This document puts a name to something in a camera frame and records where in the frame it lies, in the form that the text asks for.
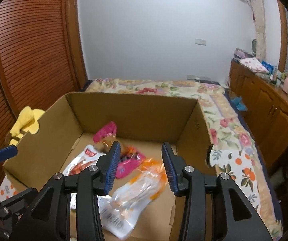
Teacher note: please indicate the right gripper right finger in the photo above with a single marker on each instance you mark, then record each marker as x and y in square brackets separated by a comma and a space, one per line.
[233, 216]

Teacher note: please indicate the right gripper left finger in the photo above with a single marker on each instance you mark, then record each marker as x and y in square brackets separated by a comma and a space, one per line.
[48, 216]

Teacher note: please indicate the white orange snack pouch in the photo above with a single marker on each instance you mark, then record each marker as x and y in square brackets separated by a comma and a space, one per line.
[120, 212]

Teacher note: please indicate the yellow plush toy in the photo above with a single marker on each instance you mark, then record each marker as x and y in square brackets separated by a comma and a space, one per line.
[27, 121]

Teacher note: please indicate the orange print tablecloth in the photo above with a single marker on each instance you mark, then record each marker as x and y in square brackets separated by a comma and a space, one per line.
[32, 168]

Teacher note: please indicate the white red sausage packet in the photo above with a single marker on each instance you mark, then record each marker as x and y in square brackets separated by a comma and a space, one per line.
[89, 156]

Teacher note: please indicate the floral bed quilt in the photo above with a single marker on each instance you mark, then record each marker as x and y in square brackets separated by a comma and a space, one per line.
[226, 128]

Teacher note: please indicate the brown cardboard box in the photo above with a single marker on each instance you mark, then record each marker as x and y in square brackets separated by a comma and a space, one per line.
[145, 122]

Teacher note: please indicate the magenta snack packet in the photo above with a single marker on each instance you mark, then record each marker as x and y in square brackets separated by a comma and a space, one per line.
[130, 159]

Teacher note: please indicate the wooden louvered wardrobe door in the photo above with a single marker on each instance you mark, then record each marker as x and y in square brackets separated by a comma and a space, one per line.
[40, 56]

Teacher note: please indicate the pink snack packet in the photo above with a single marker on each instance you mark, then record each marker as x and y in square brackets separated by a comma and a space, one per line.
[108, 130]

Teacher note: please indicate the wooden sideboard cabinet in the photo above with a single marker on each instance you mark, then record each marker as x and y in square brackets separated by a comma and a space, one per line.
[267, 112]

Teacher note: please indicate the folded dotted cloth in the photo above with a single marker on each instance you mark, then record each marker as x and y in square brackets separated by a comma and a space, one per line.
[254, 65]

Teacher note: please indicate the white patterned curtain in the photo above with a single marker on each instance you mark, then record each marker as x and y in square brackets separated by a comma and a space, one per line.
[260, 27]

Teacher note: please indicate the wall switch plate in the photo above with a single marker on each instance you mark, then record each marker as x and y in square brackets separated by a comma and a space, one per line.
[200, 42]

